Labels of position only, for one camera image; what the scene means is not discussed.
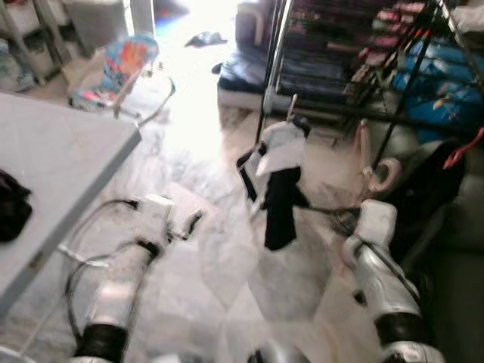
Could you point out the pink plastic hanger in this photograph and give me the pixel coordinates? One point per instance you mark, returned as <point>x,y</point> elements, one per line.
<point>365,151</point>

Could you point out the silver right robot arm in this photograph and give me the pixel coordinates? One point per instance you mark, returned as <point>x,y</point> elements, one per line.
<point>378,280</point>

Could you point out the white plastic hanger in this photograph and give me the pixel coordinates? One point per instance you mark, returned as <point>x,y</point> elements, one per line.
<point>292,110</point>

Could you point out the red plastic hanger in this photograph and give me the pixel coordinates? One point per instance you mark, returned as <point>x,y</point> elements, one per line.
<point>463,151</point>

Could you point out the black and white garment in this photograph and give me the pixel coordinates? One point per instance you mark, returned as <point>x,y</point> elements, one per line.
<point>280,151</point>

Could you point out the black metal drying rack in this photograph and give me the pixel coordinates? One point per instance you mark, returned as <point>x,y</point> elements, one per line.
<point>340,111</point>

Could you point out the grey folding table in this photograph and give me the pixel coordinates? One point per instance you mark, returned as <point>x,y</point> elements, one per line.
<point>60,166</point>

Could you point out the robot right leg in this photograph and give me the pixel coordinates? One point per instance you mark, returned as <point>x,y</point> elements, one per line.
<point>280,354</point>

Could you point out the blue printed cushion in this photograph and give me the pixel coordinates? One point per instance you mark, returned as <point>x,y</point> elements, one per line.
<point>446,106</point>

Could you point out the dark blue mattress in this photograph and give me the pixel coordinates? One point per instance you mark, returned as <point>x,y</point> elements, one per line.
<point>242,72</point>

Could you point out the colourful baby bouncer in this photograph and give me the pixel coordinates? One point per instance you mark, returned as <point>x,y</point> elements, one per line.
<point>125,60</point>

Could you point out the dark crumpled cloth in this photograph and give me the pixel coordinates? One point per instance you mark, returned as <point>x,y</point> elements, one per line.
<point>206,38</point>

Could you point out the purple armchair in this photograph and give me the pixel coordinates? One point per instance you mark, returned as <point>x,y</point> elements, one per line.
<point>253,26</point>

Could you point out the pink garment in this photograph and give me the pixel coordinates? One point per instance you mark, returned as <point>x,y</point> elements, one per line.
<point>389,19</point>

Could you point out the white air purifier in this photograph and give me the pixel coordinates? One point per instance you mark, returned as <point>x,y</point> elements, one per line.
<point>94,23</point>

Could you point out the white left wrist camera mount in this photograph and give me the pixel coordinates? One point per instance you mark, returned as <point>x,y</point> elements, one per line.
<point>157,215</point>

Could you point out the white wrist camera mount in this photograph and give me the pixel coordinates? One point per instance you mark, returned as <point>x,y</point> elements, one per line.
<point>157,215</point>
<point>376,223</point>

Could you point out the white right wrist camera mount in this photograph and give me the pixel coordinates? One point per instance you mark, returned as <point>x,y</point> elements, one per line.
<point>376,223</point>

